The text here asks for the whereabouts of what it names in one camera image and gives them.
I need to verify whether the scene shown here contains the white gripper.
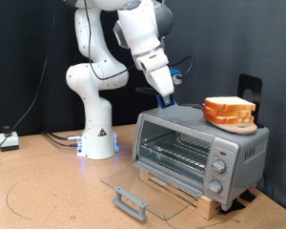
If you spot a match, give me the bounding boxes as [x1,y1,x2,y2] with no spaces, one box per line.
[133,47,175,107]

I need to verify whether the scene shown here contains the glass oven door with handle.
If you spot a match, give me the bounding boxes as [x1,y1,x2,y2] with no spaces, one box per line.
[100,160,205,222]

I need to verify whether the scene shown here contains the silver oven knob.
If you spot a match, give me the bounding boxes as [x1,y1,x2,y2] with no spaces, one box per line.
[212,159,227,175]
[208,179,223,195]

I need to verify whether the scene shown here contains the silver toaster oven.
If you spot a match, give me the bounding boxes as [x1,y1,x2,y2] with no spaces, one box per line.
[132,104,271,211]

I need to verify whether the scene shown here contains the vertical metal pole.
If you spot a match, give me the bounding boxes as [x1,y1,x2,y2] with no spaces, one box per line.
[157,0,167,108]

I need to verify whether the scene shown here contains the black metal bookend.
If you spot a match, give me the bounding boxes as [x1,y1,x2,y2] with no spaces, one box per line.
[236,73,265,129]

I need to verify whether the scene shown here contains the round wooden board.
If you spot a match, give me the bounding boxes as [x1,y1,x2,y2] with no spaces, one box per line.
[209,122,258,135]

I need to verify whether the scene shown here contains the slotted wooden block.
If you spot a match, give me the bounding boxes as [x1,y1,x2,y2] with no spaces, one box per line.
[138,168,222,220]

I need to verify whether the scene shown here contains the black foam pad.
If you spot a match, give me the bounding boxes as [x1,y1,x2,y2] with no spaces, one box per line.
[218,198,247,216]
[239,189,257,203]

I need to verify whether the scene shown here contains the grey emergency stop box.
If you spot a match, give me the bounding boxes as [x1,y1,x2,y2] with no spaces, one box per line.
[0,125,20,152]

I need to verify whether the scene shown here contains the wire oven rack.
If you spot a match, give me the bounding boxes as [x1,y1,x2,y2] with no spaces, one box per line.
[139,132,212,175]

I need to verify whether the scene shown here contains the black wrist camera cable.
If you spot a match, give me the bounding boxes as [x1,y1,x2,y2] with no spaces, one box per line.
[82,0,195,82]

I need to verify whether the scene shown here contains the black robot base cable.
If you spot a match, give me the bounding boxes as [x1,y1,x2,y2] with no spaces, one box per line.
[45,133,79,148]
[41,129,84,142]

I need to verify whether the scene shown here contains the long black hanging cable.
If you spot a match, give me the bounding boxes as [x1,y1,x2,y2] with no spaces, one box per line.
[0,0,58,166]

